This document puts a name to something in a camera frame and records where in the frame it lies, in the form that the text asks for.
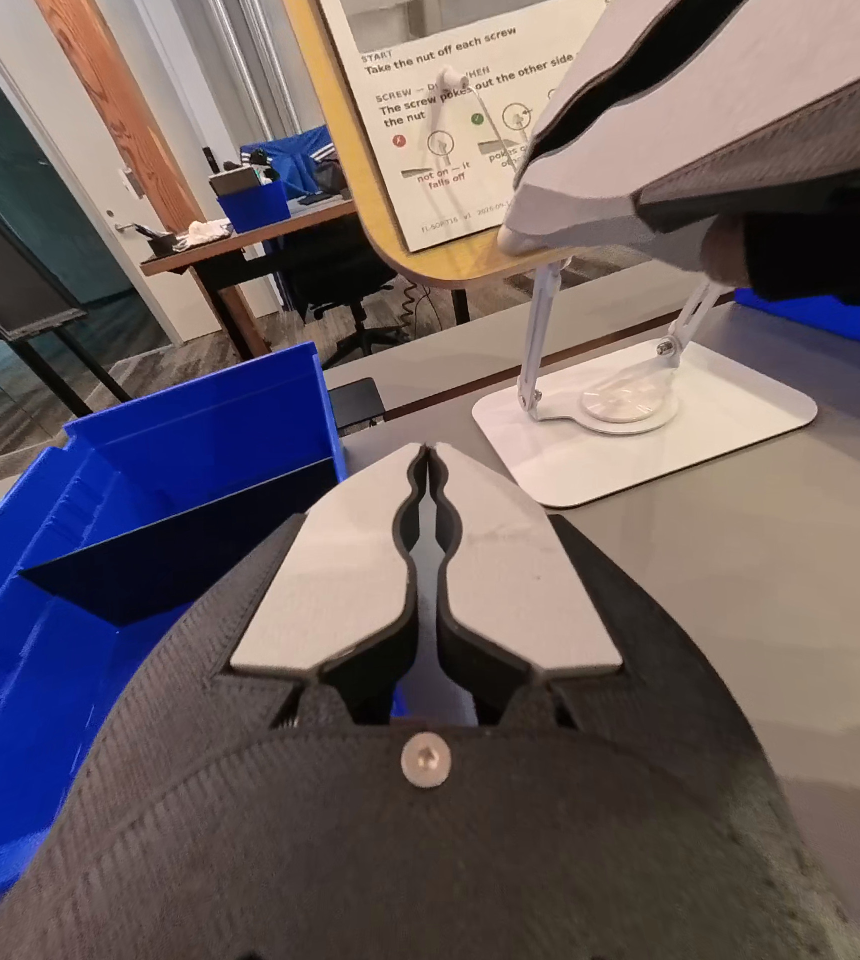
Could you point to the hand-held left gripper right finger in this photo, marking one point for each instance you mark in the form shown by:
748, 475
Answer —
520, 577

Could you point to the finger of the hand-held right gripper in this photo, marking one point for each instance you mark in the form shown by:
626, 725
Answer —
602, 37
700, 112

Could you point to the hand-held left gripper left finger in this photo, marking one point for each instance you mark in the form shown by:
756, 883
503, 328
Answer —
325, 577

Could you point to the grey desk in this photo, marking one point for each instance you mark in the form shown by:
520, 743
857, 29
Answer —
700, 600

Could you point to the wooden background desk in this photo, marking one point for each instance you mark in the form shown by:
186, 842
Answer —
250, 238

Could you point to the person's right hand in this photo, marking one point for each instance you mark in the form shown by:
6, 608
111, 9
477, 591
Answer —
722, 251

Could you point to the black bin divider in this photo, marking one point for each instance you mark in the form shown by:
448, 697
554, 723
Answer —
175, 555

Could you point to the white screw peg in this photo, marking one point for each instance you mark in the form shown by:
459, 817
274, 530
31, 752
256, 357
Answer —
449, 76

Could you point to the small black object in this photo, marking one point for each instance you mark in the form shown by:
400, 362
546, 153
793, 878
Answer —
355, 405

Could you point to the white metal stand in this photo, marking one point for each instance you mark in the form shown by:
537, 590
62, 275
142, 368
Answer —
700, 427

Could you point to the printed instruction sheet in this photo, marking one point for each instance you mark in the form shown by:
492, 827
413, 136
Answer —
400, 187

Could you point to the wooden board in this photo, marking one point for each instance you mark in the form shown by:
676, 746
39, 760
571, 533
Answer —
356, 150

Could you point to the large blue plastic bin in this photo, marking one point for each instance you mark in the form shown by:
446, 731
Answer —
25, 637

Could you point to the black office chair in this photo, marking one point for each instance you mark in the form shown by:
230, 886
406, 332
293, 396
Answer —
332, 270

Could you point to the blue striped jacket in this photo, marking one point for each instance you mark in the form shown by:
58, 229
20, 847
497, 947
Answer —
302, 161

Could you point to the white cloth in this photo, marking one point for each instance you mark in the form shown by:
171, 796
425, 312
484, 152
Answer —
205, 231

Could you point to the black tray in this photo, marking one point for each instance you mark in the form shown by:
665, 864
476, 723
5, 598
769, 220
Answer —
164, 241

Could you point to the small blue bin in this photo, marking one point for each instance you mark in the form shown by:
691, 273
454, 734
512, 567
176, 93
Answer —
254, 208

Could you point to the dark box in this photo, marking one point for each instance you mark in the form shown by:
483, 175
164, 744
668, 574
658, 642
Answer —
233, 182

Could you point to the metal door lock plate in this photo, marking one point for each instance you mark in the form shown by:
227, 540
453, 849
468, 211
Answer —
131, 181

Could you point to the wooden door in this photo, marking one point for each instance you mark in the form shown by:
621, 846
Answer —
115, 97

